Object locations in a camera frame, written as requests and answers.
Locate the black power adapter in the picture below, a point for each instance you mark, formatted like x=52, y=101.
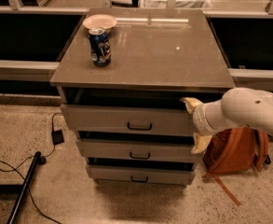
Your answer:
x=57, y=137

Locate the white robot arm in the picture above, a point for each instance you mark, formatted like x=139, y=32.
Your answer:
x=238, y=107

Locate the metal window frame railing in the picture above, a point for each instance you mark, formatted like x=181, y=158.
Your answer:
x=163, y=78

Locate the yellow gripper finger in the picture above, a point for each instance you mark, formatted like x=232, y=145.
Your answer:
x=201, y=142
x=190, y=103

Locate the grey top drawer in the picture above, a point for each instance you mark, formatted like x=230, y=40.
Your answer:
x=130, y=111

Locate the grey drawer cabinet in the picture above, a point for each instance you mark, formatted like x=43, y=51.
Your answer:
x=138, y=46

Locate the grey bottom drawer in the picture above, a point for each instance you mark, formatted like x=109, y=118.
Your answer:
x=154, y=172

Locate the black metal pole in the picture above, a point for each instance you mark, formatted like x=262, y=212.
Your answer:
x=24, y=189

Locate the blue pepsi can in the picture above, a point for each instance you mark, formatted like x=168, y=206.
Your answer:
x=100, y=46

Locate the grey drawer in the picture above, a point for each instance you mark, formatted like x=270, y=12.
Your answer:
x=138, y=147
x=130, y=111
x=154, y=172

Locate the orange backpack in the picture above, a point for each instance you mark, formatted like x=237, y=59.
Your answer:
x=235, y=150

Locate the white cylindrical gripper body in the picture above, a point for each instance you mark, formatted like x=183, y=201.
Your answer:
x=200, y=119

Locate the grey middle drawer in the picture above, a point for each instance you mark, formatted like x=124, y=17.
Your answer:
x=138, y=147

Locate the white paper bowl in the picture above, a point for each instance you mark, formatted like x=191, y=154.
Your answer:
x=107, y=22

